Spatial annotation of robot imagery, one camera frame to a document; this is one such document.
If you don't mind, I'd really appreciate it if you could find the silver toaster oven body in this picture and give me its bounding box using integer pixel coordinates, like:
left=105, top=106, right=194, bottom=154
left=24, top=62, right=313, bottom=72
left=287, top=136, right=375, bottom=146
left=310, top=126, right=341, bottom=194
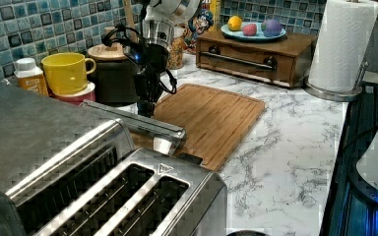
left=0, top=76, right=136, bottom=236

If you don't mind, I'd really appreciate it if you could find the metal paper towel holder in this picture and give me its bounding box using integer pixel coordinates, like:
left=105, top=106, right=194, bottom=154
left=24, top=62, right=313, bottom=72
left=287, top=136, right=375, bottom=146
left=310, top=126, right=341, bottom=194
left=302, top=60, right=369, bottom=102

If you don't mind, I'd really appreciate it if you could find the white paper towel roll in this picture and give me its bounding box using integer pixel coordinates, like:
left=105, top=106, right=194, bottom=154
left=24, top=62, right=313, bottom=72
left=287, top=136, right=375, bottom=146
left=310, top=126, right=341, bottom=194
left=308, top=0, right=378, bottom=92

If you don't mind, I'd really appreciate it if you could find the bamboo cutting board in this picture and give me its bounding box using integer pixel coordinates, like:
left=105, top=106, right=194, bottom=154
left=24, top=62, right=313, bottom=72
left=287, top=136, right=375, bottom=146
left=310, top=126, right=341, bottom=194
left=130, top=83, right=266, bottom=172

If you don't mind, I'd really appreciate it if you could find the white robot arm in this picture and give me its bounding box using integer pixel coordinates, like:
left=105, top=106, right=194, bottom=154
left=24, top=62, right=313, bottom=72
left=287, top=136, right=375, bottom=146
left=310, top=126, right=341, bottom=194
left=124, top=0, right=202, bottom=117

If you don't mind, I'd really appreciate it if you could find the pink toy fruit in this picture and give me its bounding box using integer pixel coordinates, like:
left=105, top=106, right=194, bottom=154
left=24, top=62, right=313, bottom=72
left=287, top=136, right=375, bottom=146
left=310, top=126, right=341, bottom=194
left=242, top=24, right=257, bottom=36

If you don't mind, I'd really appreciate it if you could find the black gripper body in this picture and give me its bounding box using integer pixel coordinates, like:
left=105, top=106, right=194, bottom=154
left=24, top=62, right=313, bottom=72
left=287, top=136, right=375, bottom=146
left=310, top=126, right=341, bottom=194
left=124, top=42, right=170, bottom=102

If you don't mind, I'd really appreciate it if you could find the purple toy fruit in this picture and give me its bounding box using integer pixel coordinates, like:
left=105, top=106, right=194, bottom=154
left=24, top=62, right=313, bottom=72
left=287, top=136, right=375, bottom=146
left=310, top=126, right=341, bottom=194
left=261, top=19, right=283, bottom=37

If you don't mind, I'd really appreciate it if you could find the oven door with handle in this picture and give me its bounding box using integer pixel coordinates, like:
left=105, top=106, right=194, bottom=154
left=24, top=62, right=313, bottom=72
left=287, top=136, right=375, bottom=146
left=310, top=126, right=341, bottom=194
left=81, top=100, right=186, bottom=154

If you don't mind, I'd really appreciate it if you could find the glass jar of cereal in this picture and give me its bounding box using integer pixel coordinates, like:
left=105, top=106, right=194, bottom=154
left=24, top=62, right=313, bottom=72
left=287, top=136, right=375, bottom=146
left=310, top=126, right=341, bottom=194
left=167, top=27, right=184, bottom=70

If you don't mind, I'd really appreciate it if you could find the yellow cereal box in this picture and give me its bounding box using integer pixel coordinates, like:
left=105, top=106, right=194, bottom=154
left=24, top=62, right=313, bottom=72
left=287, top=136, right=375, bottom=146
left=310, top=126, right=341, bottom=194
left=179, top=0, right=221, bottom=54

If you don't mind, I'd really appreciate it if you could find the stainless steel slot toaster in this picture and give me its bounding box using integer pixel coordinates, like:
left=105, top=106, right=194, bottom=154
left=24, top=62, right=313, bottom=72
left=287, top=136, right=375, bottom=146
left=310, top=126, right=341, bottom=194
left=29, top=147, right=228, bottom=236

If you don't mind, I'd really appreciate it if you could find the black canister with wooden lid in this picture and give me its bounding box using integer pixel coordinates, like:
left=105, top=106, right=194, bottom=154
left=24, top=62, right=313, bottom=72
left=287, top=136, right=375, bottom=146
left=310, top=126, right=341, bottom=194
left=88, top=42, right=138, bottom=106

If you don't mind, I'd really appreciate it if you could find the pink and white bowl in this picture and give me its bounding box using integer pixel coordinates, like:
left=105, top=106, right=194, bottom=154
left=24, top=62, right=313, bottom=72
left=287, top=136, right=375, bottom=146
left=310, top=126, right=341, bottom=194
left=52, top=82, right=95, bottom=105

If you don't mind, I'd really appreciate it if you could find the wooden spoon handle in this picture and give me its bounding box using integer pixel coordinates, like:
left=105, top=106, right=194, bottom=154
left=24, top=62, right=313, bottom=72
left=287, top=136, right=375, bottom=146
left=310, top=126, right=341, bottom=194
left=122, top=0, right=138, bottom=42

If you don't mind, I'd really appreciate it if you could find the wooden drawer box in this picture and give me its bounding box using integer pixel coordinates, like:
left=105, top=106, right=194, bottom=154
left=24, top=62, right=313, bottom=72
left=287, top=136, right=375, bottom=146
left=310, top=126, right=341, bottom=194
left=196, top=31, right=316, bottom=89

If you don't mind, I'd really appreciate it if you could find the orange bottle with white cap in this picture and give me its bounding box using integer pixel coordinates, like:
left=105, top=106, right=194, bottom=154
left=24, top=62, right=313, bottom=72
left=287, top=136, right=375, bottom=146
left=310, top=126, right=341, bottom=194
left=14, top=58, right=48, bottom=96

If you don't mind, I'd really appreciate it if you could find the yellow toy lemon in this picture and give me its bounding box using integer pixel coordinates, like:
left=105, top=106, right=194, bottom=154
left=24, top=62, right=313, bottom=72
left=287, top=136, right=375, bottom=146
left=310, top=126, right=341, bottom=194
left=227, top=16, right=242, bottom=31

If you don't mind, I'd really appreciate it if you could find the yellow ceramic mug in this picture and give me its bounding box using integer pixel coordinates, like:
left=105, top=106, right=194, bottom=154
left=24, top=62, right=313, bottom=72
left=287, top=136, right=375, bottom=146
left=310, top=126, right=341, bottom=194
left=41, top=52, right=96, bottom=95

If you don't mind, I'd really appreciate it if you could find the light blue plate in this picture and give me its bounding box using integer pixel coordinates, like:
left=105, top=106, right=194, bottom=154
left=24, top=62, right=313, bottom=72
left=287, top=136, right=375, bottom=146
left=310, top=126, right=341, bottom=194
left=220, top=23, right=286, bottom=41

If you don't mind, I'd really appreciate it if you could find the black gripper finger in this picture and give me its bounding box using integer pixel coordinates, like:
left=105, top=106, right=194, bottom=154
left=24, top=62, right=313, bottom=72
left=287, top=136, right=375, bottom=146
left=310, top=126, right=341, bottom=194
left=137, top=100, right=156, bottom=118

